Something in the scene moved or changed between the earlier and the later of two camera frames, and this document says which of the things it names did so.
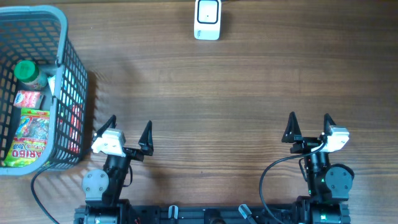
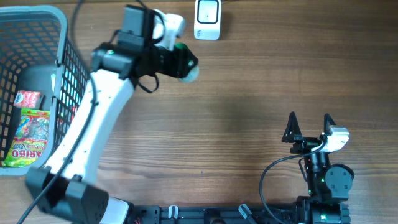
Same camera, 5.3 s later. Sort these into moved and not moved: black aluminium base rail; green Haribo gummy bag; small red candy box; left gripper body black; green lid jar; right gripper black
Moved: left gripper body black; green lid jar
Not moved: right gripper black; green Haribo gummy bag; black aluminium base rail; small red candy box
